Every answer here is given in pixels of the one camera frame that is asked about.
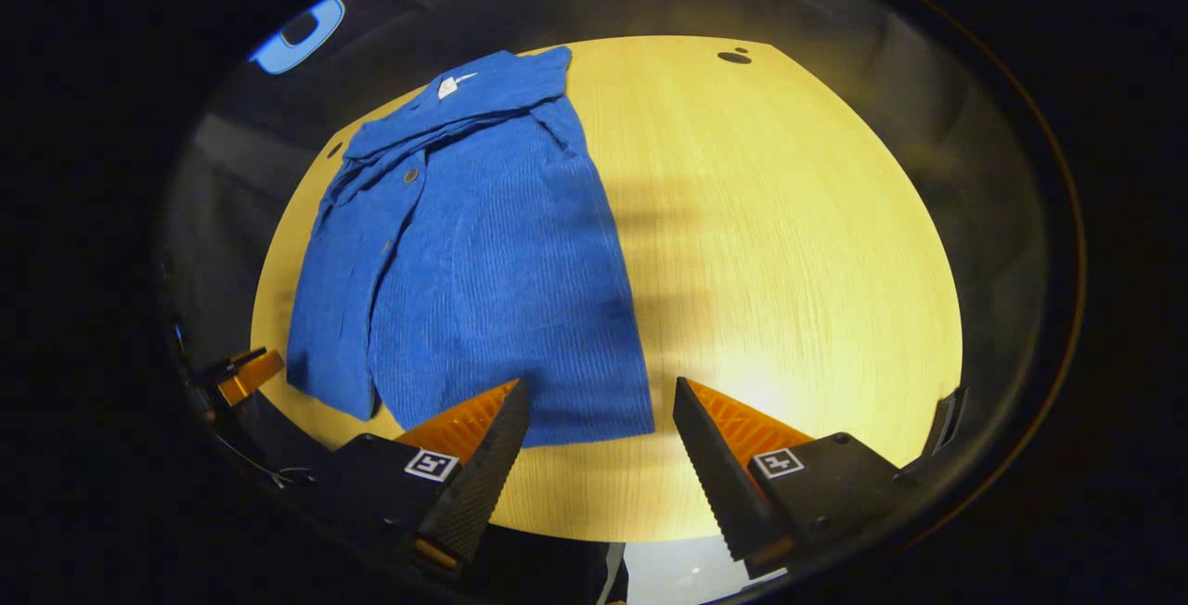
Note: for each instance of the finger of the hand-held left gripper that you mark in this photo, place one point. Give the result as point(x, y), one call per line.
point(249, 376)

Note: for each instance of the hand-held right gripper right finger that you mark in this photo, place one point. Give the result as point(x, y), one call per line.
point(715, 466)

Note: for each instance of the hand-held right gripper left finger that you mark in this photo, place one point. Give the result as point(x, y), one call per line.
point(487, 466)

